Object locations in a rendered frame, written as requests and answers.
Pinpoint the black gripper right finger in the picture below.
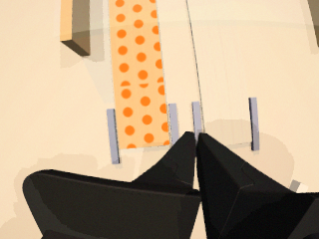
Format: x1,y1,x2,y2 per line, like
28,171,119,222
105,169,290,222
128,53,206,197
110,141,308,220
195,132,319,239

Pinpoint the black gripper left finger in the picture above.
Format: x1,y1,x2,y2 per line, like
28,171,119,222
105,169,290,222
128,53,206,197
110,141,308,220
23,131,200,239

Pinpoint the tan open-top rectangular box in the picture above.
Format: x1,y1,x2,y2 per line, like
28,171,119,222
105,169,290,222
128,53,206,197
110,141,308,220
53,0,319,56

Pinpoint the orange polka-dot strip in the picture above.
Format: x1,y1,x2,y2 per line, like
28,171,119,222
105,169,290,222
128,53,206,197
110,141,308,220
111,28,170,150

